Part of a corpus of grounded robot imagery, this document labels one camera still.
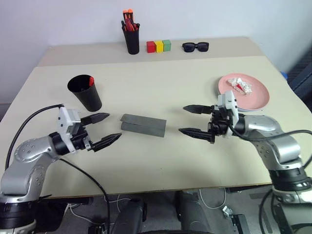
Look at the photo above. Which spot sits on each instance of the red pen in holder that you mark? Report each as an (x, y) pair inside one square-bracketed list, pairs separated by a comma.
[(130, 26)]

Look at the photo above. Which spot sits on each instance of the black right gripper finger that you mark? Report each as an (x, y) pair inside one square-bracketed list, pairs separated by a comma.
[(197, 134), (197, 109)]

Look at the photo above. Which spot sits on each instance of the green wooden block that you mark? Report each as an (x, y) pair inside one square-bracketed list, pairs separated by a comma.
[(167, 45)]

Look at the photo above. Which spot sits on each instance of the crumpled silver red wrapper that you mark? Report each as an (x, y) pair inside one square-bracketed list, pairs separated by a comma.
[(240, 84)]

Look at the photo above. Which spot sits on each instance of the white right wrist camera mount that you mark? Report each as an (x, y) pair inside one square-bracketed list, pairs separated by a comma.
[(228, 100)]

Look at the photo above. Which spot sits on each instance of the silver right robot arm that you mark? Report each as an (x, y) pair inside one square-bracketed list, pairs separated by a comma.
[(263, 124)]

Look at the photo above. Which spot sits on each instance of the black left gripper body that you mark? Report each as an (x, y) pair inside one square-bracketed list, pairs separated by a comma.
[(80, 140)]

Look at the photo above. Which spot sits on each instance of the dark rounded shape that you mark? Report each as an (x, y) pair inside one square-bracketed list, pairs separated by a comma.
[(190, 212), (131, 214)]

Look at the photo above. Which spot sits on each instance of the pink plate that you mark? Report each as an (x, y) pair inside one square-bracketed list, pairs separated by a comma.
[(256, 97)]

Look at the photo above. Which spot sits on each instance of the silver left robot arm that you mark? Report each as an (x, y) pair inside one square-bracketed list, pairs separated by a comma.
[(24, 151)]

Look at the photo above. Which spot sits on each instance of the red wooden block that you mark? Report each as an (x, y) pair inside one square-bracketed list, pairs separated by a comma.
[(151, 47)]

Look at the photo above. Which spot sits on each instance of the yellow wooden block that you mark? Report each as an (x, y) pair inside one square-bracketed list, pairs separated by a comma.
[(159, 46)]

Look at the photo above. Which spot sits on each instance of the orange capped pen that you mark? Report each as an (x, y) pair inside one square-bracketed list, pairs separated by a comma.
[(130, 14), (125, 14)]

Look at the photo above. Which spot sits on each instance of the small metal clip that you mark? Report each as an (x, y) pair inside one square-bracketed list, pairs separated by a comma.
[(226, 210)]

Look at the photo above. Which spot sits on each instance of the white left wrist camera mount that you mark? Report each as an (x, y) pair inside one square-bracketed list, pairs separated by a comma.
[(65, 119)]

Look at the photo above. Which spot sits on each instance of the black pen holder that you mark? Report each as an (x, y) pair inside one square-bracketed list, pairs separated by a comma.
[(132, 44)]

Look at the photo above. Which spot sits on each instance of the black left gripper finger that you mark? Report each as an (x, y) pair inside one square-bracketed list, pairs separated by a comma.
[(95, 118), (106, 142)]

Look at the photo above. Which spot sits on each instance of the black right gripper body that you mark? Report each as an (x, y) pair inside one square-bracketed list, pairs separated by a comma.
[(218, 124)]

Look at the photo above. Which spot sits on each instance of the black sunglasses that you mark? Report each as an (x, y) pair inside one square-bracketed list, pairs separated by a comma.
[(189, 47)]

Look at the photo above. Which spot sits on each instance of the grey glasses case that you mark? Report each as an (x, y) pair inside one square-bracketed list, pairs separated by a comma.
[(143, 124)]

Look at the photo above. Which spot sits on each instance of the black plastic cup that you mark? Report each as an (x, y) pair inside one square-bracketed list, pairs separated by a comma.
[(91, 100)]

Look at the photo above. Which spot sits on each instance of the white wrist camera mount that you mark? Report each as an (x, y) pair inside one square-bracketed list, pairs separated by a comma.
[(65, 119), (228, 100)]

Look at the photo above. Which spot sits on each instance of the red and black pen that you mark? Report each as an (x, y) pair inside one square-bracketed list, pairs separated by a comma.
[(91, 81)]

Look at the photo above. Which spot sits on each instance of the black mesh chair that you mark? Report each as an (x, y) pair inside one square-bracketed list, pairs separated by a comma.
[(302, 78)]

